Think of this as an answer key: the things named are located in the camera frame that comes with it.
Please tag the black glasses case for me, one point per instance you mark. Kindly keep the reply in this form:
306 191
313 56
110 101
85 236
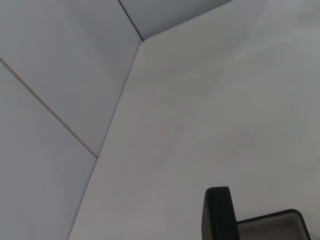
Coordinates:
220 215

